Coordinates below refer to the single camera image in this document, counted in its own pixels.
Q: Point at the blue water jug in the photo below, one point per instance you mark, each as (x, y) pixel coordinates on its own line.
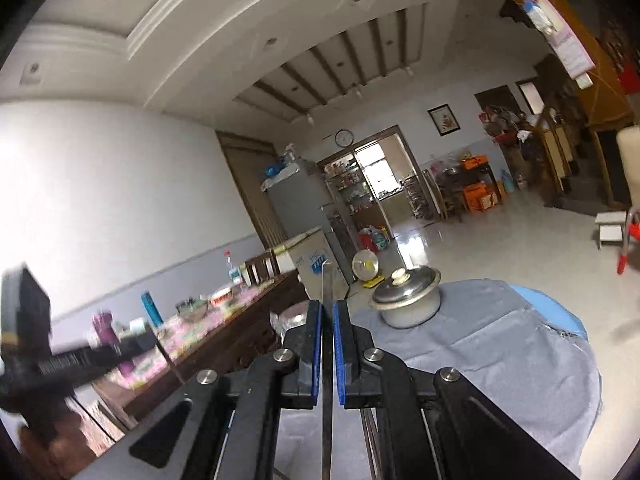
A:
(507, 182)

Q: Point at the red plastic chair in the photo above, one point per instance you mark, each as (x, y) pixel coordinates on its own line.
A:
(634, 232)

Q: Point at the pink wall calendar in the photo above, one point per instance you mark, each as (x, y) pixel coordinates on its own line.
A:
(570, 45)

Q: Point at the round wall clock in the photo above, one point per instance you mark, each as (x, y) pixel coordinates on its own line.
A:
(344, 138)

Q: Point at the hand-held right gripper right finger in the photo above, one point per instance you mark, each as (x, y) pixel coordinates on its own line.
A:
(340, 355)

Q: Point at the white step stool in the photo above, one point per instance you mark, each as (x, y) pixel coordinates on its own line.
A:
(610, 232)

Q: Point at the plastic covered white bowl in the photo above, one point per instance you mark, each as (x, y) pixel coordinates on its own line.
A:
(290, 317)

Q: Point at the red patterned ceramic bowl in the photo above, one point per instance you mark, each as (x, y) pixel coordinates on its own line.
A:
(222, 297)

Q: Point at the cream upholstered chair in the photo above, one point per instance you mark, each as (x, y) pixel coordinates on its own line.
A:
(630, 160)

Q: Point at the pendant ceiling lamp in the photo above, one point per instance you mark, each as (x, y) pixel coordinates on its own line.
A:
(409, 70)
(358, 92)
(310, 119)

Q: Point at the metal chopstick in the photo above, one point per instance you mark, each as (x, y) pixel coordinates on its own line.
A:
(327, 435)
(371, 435)
(172, 365)

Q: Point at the large orange box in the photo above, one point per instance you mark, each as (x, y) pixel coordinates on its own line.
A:
(480, 199)

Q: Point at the glass bowl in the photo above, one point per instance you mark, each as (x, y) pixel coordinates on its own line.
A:
(191, 309)

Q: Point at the framed wall picture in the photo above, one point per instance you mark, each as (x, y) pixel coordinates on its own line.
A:
(443, 120)

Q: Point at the dark wooden chair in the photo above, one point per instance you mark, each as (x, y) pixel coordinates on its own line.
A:
(260, 267)

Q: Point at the purple water bottle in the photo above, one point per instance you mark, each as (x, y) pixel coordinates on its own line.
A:
(102, 325)

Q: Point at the grey tablecloth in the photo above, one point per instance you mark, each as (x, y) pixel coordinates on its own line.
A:
(475, 360)

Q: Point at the kitchen shelf with jars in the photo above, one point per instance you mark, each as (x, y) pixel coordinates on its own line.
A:
(347, 185)

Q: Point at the carved wooden sideboard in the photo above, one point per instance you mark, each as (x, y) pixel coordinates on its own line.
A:
(235, 335)

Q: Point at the blue round table cover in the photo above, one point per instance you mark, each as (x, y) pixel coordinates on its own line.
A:
(555, 310)

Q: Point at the white chest freezer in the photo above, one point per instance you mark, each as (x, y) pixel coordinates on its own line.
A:
(312, 260)

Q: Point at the grey refrigerator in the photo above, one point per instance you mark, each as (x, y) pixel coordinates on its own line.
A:
(300, 205)

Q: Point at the teal water bottle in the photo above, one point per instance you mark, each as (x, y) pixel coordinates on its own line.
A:
(151, 308)

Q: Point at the brown wooden door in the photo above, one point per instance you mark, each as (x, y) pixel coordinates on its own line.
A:
(250, 180)

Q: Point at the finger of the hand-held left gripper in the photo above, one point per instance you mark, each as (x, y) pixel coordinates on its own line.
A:
(100, 352)

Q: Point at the small white fan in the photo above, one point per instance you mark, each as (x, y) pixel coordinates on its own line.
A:
(365, 266)

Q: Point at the dark wooden side table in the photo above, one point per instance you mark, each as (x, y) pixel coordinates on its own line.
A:
(455, 180)

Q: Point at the wooden staircase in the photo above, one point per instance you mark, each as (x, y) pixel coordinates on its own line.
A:
(565, 160)

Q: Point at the clear bottle with red cap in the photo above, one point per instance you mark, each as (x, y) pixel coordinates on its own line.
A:
(231, 270)

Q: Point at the flat orange box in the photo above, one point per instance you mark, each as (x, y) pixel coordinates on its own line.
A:
(474, 162)

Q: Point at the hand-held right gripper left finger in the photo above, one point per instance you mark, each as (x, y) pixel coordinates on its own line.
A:
(316, 355)

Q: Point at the metal pot lid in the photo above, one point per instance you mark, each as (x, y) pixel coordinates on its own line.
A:
(405, 287)

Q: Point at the group of detergent bottles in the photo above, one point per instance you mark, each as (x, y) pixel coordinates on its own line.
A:
(374, 239)

